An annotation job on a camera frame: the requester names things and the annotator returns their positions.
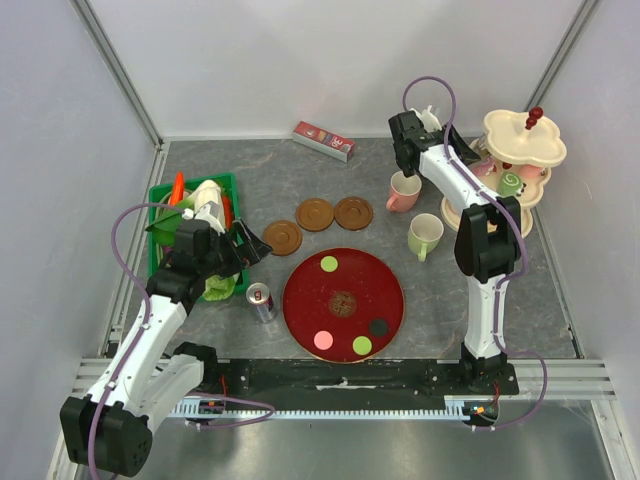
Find black sandwich cookie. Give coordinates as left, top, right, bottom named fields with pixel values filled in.
left=369, top=318, right=389, bottom=338

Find pink swirl cake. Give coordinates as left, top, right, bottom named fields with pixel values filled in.
left=518, top=164, right=546, bottom=179
left=472, top=157, right=496, bottom=177

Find white cable duct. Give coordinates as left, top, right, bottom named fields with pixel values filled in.
left=168, top=397, right=497, bottom=421

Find brown coaster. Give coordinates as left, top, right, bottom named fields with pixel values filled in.
left=296, top=198, right=334, bottom=232
left=262, top=220, right=303, bottom=256
left=334, top=196, right=373, bottom=231

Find energy drink can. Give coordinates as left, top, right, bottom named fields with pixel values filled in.
left=246, top=282, right=276, bottom=323

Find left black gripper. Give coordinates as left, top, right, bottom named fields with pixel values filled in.
left=198, top=218, right=272, bottom=280

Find red snack box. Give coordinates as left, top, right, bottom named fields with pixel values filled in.
left=292, top=121, right=355, bottom=162

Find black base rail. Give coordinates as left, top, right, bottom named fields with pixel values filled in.
left=204, top=359, right=519, bottom=397

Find green swirl cake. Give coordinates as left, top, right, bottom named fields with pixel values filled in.
left=497, top=170, right=526, bottom=197

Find pink mug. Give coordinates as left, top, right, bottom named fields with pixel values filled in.
left=386, top=171, right=422, bottom=213

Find dark red round tray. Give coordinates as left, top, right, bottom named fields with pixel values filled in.
left=281, top=247, right=405, bottom=364

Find toy napa cabbage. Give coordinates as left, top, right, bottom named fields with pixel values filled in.
left=168, top=180, right=239, bottom=305

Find green mug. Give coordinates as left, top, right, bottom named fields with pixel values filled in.
left=408, top=213, right=444, bottom=262

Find cream three tier stand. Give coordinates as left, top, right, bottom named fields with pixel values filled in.
left=469, top=107, right=567, bottom=236

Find metal tongs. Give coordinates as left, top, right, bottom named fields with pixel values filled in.
left=474, top=134, right=488, bottom=155

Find green plastic basket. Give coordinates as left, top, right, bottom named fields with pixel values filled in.
left=147, top=172, right=249, bottom=295

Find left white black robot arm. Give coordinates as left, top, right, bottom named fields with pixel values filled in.
left=60, top=219, right=272, bottom=479

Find toy orange carrot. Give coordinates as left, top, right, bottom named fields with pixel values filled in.
left=168, top=171, right=185, bottom=206

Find pink macaron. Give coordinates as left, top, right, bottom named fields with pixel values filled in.
left=313, top=330, right=334, bottom=351

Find green macaron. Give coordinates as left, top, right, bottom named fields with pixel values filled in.
left=320, top=255, right=338, bottom=273
left=352, top=336, right=373, bottom=356

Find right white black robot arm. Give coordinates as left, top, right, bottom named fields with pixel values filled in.
left=388, top=111, right=524, bottom=395

